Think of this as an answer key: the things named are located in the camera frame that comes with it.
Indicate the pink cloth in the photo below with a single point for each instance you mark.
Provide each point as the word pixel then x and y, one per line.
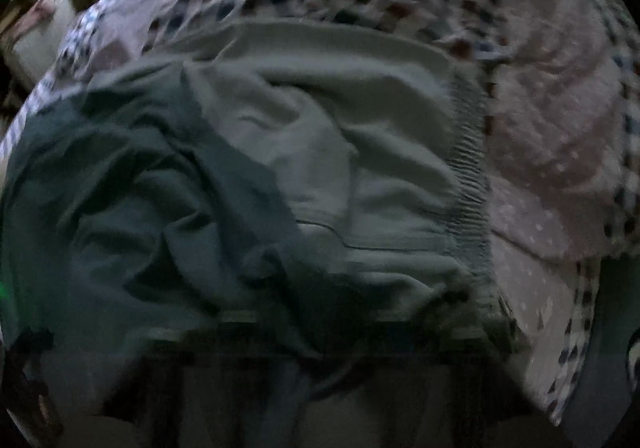
pixel 42 11

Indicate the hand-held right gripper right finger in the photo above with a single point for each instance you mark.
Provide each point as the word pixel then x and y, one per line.
pixel 475 403

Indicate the white basket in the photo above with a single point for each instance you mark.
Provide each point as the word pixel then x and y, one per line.
pixel 45 38

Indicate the light grey shorts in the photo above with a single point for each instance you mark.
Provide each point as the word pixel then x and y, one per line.
pixel 325 153

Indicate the checked bed sheet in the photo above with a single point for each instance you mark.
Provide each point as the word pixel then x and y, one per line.
pixel 530 288

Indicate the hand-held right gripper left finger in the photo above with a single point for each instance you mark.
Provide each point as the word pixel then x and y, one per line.
pixel 165 403

